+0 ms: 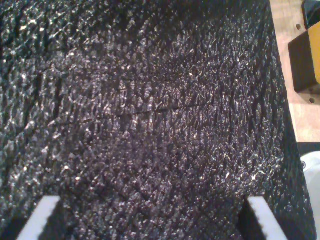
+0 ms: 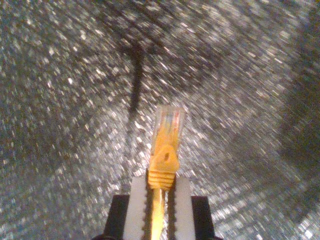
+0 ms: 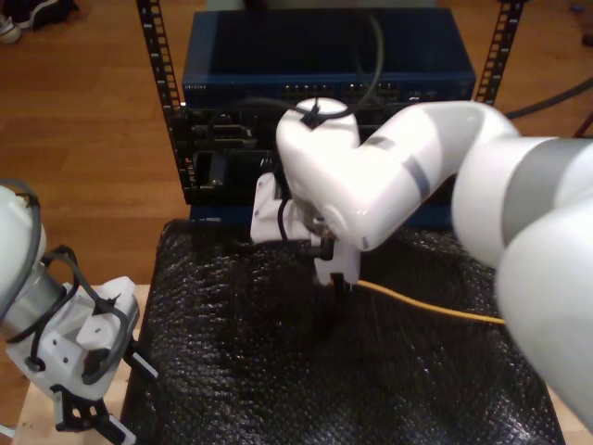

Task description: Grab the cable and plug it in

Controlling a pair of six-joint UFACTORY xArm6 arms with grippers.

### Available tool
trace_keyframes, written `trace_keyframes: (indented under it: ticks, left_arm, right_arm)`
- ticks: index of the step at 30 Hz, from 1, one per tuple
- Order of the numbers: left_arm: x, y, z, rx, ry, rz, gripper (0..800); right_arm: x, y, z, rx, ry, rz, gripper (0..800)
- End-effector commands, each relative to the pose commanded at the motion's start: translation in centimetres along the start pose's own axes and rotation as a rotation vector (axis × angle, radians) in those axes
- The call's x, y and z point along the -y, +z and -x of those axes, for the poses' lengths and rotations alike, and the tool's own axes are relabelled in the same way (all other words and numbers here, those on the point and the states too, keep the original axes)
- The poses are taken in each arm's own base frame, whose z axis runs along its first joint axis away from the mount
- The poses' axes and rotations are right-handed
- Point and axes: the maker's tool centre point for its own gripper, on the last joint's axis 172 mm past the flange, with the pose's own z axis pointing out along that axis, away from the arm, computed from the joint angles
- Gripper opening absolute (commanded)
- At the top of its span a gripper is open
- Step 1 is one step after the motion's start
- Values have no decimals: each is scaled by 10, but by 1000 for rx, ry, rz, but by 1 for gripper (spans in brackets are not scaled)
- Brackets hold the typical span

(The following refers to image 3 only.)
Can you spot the black bubble wrap mat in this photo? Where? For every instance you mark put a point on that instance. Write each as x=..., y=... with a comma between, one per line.
x=278, y=371

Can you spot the black rack shelf tray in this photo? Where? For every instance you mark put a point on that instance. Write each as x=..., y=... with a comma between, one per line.
x=231, y=185

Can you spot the black rack server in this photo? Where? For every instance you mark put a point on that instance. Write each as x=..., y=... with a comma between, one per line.
x=222, y=134

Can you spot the grey panel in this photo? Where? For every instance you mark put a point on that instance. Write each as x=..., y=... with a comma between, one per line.
x=224, y=4

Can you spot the white sneaker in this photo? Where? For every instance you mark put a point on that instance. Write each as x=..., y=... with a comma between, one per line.
x=8, y=29

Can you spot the dark shoe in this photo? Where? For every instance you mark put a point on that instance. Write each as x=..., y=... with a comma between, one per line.
x=51, y=11

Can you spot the small blue object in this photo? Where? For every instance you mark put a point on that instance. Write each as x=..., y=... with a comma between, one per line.
x=576, y=8

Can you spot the blue rack base plate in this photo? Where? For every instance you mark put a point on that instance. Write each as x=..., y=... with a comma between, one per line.
x=218, y=213

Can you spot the blue network switch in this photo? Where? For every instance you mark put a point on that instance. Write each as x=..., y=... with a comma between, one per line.
x=278, y=46

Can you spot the black perforated rack post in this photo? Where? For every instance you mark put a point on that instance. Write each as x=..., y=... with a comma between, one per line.
x=157, y=46
x=502, y=41

